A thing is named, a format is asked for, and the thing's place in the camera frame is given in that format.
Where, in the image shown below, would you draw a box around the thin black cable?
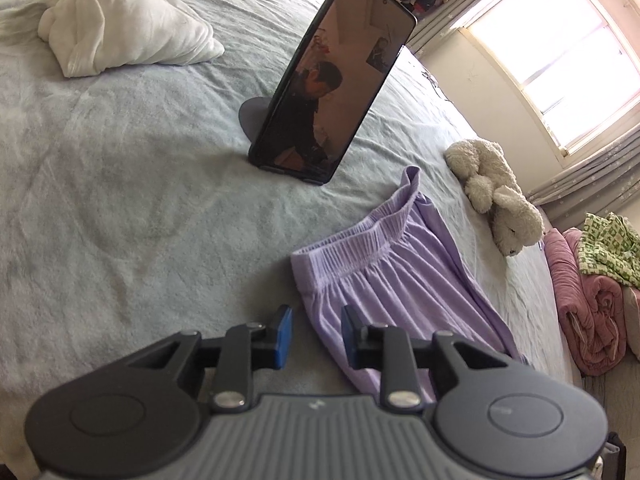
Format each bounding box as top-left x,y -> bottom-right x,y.
420,67 -> 453,103

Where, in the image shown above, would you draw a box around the grey quilted headboard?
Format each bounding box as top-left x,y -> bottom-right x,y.
580,355 -> 640,461

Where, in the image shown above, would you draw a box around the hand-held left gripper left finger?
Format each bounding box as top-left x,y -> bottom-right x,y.
120,304 -> 295,408

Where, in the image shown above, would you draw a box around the white crumpled cloth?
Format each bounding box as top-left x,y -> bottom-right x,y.
37,0 -> 226,79

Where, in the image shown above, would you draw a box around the bright window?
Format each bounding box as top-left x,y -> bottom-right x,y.
460,0 -> 640,158

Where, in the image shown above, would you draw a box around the white plush dog toy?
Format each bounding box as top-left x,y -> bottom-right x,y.
444,138 -> 545,258

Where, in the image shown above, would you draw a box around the grey round phone stand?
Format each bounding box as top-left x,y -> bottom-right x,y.
239,96 -> 281,143

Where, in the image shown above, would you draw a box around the pink and grey pillow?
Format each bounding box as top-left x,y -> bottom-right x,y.
620,285 -> 640,361

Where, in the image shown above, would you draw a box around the grey patterned curtain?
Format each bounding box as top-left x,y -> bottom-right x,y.
527,127 -> 640,221
407,0 -> 546,58

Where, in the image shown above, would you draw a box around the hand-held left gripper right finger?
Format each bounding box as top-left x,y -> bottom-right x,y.
341,305 -> 511,413

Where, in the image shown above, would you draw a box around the lilac pants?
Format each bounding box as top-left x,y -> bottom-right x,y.
291,166 -> 531,403

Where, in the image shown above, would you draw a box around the green patterned blanket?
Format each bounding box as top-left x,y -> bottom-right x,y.
575,212 -> 640,288

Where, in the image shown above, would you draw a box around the black smartphone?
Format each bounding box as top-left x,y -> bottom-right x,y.
248,0 -> 418,187

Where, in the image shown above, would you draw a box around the pink folded quilt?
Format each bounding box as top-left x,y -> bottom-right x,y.
542,227 -> 628,376

